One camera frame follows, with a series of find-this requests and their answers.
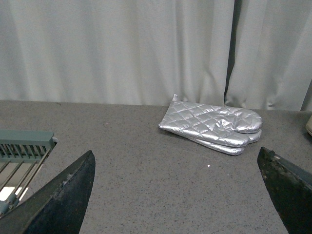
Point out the silver quilted oven mitt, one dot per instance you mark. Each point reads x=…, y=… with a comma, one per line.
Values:
x=229, y=150
x=217, y=124

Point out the upper silver quilted oven mitt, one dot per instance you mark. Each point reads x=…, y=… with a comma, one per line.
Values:
x=217, y=124

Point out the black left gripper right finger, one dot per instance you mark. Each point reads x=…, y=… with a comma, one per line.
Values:
x=290, y=189

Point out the grey curtain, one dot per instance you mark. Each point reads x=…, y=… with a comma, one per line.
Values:
x=255, y=54

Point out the grey-green dish rack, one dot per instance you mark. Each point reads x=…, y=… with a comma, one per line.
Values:
x=22, y=154

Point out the lower silver quilted oven mitt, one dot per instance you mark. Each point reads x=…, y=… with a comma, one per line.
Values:
x=229, y=150

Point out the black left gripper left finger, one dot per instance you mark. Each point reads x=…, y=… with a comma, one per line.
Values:
x=58, y=207

